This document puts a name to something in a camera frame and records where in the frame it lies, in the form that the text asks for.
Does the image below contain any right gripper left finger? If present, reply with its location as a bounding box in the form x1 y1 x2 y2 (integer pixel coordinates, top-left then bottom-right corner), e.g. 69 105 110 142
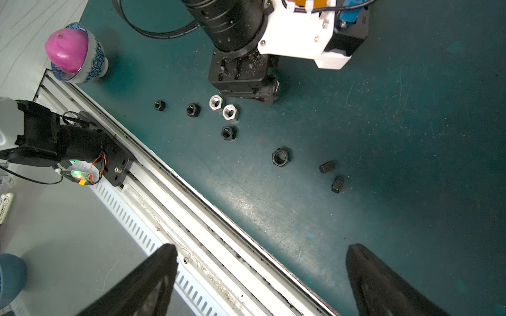
79 244 178 315

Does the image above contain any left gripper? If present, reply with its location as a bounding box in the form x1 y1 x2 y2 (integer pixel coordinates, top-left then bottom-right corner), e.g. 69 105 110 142
208 49 279 105

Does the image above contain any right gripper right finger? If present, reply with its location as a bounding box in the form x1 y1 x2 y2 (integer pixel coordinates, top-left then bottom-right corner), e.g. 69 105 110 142
346 244 448 315

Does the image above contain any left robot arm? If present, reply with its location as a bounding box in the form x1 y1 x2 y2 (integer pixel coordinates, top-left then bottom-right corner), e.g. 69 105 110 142
131 0 279 105

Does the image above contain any silver nut left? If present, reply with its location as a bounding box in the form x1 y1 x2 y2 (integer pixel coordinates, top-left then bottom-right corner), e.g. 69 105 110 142
209 95 224 111

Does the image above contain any silver nut right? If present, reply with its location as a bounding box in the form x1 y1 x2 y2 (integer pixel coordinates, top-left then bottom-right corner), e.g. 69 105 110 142
222 104 239 122

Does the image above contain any black nut below silver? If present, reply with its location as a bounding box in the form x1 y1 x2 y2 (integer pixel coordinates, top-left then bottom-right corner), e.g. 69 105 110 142
221 126 237 141

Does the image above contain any black nut lower left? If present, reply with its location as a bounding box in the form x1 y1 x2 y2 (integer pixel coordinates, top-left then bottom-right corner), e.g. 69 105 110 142
186 103 201 117

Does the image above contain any black nut centre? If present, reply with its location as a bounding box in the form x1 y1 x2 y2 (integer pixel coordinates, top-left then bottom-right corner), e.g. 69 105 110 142
271 147 291 167

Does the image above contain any black nut leftmost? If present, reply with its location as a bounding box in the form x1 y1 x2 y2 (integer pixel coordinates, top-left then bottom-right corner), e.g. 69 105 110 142
154 100 166 111

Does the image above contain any small black nut right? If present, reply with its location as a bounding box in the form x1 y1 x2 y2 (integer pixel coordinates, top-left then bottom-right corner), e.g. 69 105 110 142
332 176 345 194

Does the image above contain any purple fruit in bowl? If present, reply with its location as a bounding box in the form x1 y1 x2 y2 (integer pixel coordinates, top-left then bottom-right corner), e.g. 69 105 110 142
45 22 109 84

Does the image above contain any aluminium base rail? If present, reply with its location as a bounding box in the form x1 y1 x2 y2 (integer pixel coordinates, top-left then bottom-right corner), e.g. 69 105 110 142
36 70 335 315

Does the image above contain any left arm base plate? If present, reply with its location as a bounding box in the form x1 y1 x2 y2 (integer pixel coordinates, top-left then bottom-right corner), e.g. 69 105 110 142
59 111 134 187

